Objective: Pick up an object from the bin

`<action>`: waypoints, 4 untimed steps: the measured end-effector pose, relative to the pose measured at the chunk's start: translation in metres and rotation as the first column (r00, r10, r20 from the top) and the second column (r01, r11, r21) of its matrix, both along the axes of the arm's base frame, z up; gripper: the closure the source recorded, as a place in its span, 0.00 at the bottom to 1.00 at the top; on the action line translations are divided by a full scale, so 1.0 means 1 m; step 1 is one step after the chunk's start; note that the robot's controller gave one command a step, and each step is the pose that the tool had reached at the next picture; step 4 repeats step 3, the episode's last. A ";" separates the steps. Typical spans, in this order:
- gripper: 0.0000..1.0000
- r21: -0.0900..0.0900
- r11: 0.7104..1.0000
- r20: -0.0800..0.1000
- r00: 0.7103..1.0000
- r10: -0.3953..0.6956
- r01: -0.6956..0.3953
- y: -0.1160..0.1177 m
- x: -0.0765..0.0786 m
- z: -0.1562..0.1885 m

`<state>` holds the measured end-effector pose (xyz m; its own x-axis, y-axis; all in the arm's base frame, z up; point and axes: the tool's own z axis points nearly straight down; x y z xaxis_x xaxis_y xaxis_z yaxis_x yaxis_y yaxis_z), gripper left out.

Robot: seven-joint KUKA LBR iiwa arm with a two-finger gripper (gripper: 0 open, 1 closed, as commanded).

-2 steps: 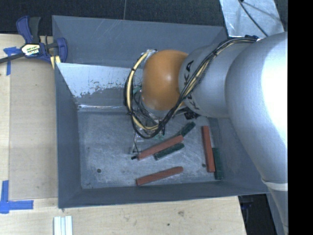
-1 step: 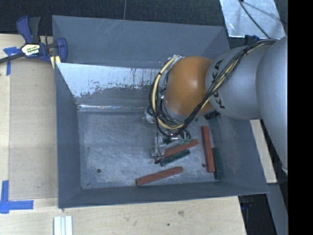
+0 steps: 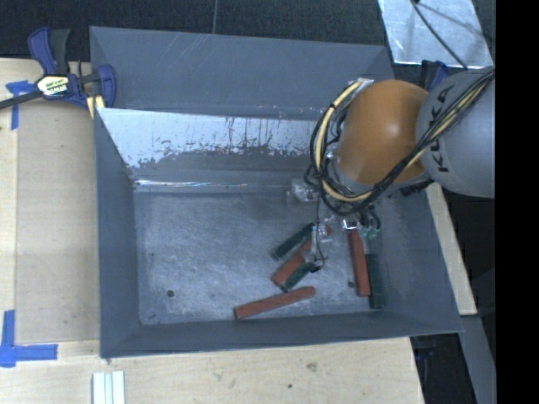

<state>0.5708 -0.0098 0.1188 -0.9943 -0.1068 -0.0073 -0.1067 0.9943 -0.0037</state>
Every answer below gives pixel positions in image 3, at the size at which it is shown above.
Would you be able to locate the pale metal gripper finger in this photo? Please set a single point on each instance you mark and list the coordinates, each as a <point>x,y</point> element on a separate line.
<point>324,234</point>
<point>348,224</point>

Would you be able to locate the dark green flat block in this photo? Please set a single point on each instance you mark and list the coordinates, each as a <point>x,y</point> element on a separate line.
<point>292,241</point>
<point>300,277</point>
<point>376,282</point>

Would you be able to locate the red-brown flat block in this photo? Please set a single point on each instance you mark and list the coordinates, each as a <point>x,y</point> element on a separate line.
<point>360,263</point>
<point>290,267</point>
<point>273,303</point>

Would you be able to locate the grey metal bin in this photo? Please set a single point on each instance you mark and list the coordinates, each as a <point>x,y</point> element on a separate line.
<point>202,246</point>

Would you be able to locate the pale wood flat board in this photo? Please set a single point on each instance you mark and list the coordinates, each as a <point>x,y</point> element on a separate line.
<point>54,225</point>

